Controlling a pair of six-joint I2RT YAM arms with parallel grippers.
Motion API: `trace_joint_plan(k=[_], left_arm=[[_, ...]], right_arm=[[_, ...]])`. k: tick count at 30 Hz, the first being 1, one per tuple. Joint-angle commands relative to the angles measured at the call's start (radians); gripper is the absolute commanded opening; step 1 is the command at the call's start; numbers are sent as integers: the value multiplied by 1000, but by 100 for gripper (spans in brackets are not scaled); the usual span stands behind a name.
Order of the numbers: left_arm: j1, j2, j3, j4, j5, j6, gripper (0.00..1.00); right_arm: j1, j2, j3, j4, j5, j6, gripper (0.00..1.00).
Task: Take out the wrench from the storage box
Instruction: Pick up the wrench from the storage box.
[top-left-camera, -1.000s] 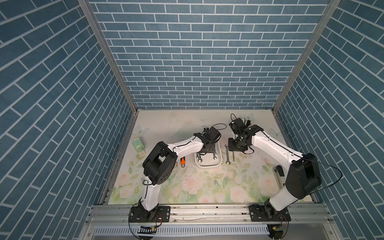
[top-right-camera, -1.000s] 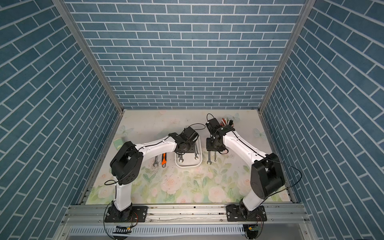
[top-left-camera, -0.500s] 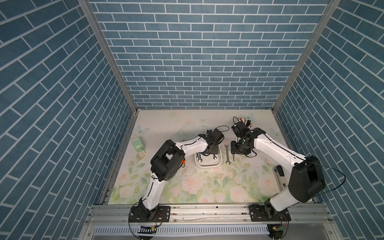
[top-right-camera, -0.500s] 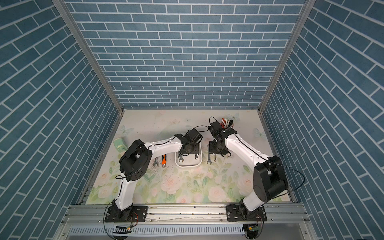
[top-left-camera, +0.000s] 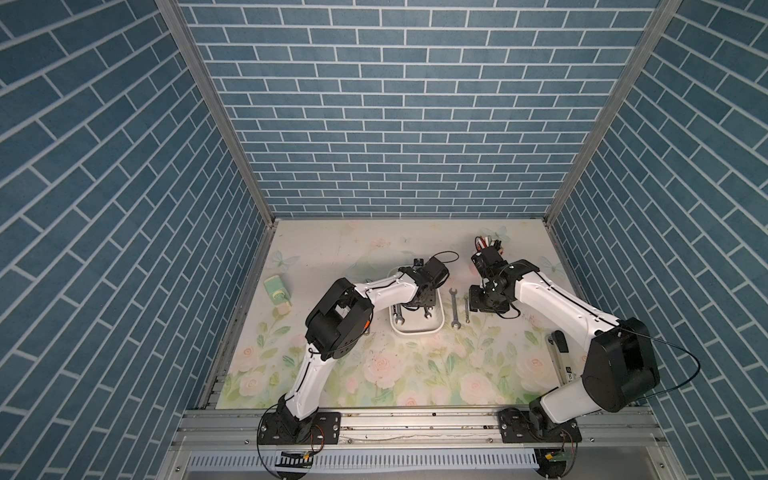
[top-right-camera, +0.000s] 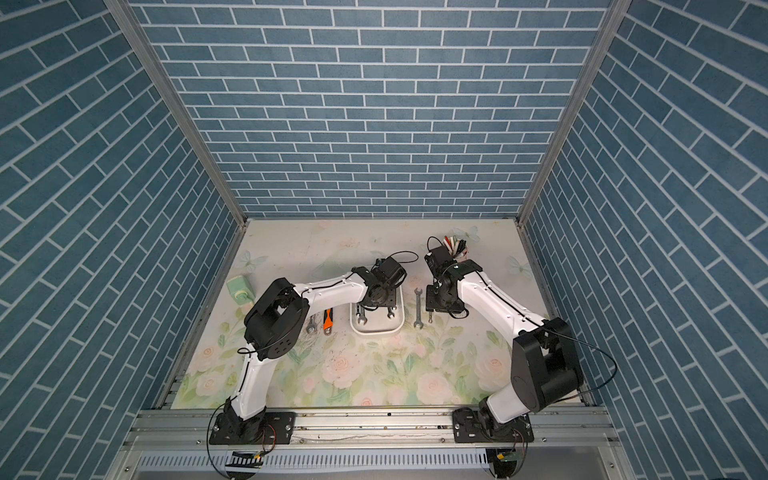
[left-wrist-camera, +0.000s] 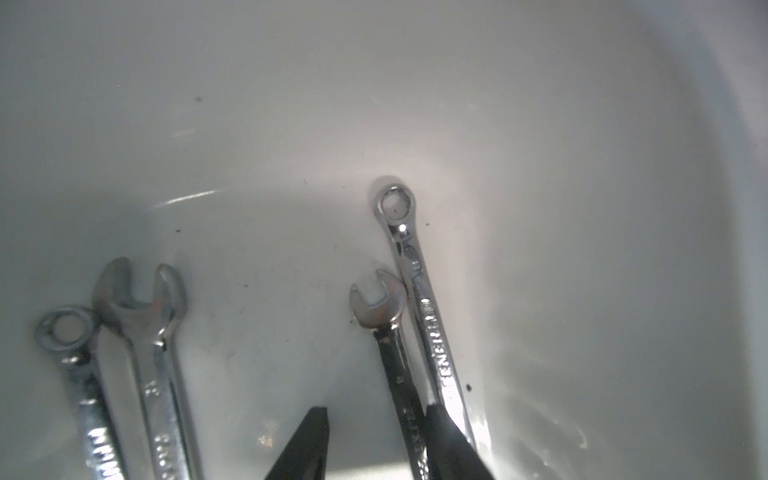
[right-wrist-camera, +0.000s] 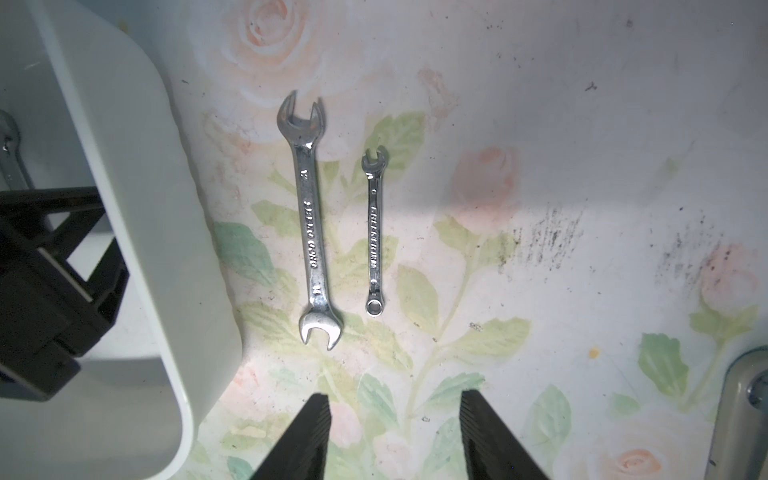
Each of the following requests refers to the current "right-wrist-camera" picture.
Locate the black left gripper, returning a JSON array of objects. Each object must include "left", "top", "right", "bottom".
[{"left": 1, "top": 187, "right": 129, "bottom": 401}]

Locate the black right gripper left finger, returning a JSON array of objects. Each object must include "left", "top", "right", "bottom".
[{"left": 250, "top": 393, "right": 332, "bottom": 480}]

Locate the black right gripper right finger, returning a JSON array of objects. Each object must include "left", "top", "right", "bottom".
[{"left": 459, "top": 390, "right": 549, "bottom": 480}]

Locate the small silver combination wrench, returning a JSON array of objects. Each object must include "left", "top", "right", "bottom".
[{"left": 361, "top": 146, "right": 389, "bottom": 317}]

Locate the silver double open-end wrench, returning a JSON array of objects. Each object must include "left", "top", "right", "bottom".
[{"left": 276, "top": 90, "right": 343, "bottom": 351}]

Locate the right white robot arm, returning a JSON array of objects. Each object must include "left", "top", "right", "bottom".
[{"left": 251, "top": 347, "right": 767, "bottom": 479}]

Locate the silver combination wrench in box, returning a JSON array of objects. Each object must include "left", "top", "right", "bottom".
[{"left": 0, "top": 110, "right": 31, "bottom": 190}]

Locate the white plastic storage box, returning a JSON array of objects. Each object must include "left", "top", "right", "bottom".
[{"left": 1, "top": 1, "right": 242, "bottom": 479}]

